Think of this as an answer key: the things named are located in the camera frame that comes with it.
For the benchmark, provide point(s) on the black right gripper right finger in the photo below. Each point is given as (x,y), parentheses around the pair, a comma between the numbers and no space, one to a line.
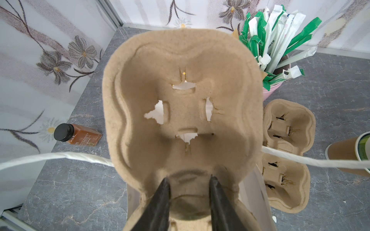
(223,215)

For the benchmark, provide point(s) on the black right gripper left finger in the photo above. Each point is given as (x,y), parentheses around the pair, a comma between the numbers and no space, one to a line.
(156,215)

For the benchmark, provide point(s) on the white paper takeout bag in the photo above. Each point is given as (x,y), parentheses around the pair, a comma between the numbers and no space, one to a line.
(57,157)

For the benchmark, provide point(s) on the brown pulp cup carrier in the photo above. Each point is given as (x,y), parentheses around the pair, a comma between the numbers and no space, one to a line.
(185,105)

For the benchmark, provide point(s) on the brown pulp carrier stack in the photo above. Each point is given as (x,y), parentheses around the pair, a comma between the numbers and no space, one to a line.
(288,127)

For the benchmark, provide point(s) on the brown bottle black cap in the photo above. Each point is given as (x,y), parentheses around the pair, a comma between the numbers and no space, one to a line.
(77,134)

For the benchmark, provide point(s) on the stack of paper cups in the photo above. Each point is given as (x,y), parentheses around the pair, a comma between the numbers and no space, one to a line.
(357,148)

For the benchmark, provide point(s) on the pink cup with straws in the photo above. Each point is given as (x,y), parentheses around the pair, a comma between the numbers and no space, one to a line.
(271,36)

